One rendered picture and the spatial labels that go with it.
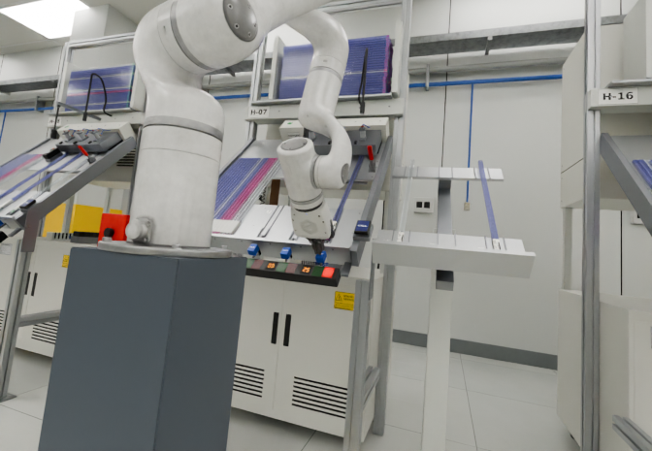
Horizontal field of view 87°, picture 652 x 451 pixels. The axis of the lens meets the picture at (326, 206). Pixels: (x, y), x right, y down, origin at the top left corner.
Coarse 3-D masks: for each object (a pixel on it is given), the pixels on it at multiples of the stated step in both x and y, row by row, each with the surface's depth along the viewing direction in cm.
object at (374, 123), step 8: (288, 120) 164; (296, 120) 163; (344, 120) 153; (352, 120) 152; (360, 120) 151; (368, 120) 149; (376, 120) 148; (384, 120) 147; (280, 128) 159; (288, 128) 158; (296, 128) 157; (344, 128) 150; (352, 128) 148; (368, 128) 146; (376, 128) 145; (384, 128) 144; (288, 136) 160; (296, 136) 159; (384, 136) 146
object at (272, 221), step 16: (256, 208) 124; (272, 208) 122; (288, 208) 121; (240, 224) 118; (256, 224) 116; (272, 224) 114; (288, 224) 113; (352, 224) 108; (304, 240) 106; (336, 240) 104; (352, 240) 102
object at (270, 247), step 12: (216, 240) 112; (228, 240) 110; (240, 240) 109; (252, 240) 107; (264, 240) 106; (276, 240) 105; (288, 240) 104; (240, 252) 113; (264, 252) 109; (276, 252) 107; (300, 252) 104; (312, 252) 102; (336, 252) 99; (348, 252) 98
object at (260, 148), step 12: (252, 144) 169; (264, 144) 167; (276, 144) 165; (384, 144) 147; (240, 156) 160; (252, 156) 158; (264, 156) 156; (276, 156) 154; (360, 168) 134; (348, 180) 130; (360, 180) 128; (372, 180) 127
